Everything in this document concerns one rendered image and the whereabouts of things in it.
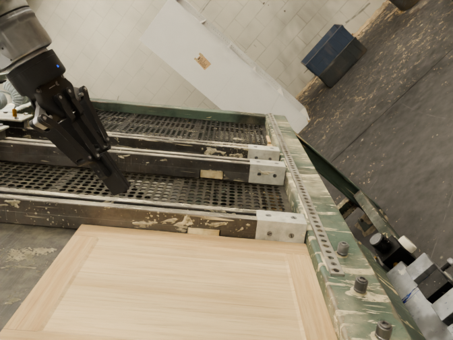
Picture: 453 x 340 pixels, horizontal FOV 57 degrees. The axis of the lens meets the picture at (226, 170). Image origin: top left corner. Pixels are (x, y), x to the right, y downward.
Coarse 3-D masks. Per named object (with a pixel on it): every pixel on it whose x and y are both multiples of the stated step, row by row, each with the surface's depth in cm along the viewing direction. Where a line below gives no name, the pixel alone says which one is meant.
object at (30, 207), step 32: (0, 192) 106; (32, 192) 107; (32, 224) 105; (64, 224) 105; (96, 224) 105; (128, 224) 104; (160, 224) 104; (192, 224) 104; (224, 224) 104; (256, 224) 104; (288, 224) 104
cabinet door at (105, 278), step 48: (96, 240) 98; (144, 240) 100; (192, 240) 102; (240, 240) 104; (48, 288) 79; (96, 288) 81; (144, 288) 83; (192, 288) 84; (240, 288) 85; (288, 288) 87; (0, 336) 67; (48, 336) 68; (96, 336) 69; (144, 336) 70; (192, 336) 71; (240, 336) 72; (288, 336) 73
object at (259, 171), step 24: (0, 144) 144; (24, 144) 144; (48, 144) 145; (120, 168) 146; (144, 168) 146; (168, 168) 146; (192, 168) 146; (216, 168) 146; (240, 168) 146; (264, 168) 145
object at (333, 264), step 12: (276, 132) 199; (288, 156) 164; (300, 180) 138; (300, 192) 128; (312, 204) 120; (312, 216) 112; (312, 228) 106; (324, 240) 100; (324, 252) 94; (336, 264) 90
